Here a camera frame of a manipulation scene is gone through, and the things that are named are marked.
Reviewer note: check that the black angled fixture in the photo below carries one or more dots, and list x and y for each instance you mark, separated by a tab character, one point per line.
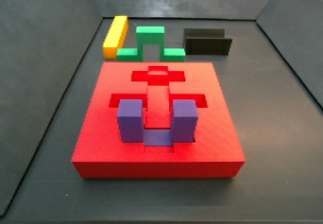
206	41

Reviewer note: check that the purple U-shaped block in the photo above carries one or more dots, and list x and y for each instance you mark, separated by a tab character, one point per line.
158	126

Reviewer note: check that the red base block with slots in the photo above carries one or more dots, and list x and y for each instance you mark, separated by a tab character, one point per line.
156	84

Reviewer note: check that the green stepped arch block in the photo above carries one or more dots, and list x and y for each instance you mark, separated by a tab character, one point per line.
151	35

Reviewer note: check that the yellow long bar block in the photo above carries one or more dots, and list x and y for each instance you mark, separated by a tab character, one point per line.
115	37

